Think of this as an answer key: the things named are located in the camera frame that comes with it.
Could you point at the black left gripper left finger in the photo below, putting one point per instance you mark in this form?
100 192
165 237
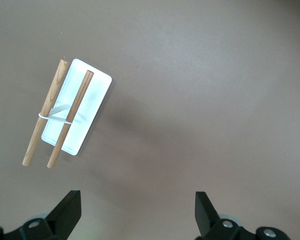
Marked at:
64 215

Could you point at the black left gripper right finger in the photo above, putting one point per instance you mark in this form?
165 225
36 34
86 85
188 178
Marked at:
204 215

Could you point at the wooden rack rod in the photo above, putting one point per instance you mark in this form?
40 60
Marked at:
78 100
49 105

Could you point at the white rack base tray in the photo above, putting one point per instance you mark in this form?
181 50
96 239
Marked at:
89 100

